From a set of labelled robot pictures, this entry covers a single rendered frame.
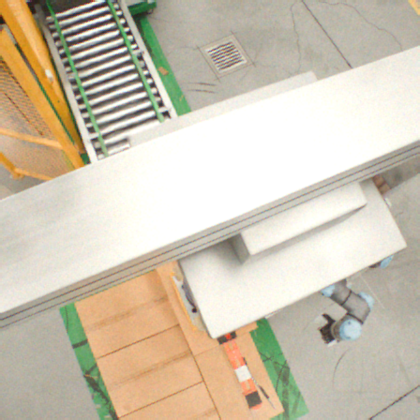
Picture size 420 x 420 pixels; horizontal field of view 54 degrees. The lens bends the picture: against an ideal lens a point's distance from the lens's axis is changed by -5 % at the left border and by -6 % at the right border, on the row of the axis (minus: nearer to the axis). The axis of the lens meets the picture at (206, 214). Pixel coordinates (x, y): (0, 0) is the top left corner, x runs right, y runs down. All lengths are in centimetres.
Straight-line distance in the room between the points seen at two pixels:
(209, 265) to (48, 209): 24
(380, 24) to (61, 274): 469
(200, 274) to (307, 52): 397
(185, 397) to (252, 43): 318
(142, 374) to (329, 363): 153
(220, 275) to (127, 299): 237
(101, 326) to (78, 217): 255
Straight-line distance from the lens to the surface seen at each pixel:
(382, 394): 381
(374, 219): 62
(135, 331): 289
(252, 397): 227
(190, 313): 234
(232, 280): 55
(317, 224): 50
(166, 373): 290
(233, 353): 224
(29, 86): 208
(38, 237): 40
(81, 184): 40
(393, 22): 501
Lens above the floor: 342
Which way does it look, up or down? 75 degrees down
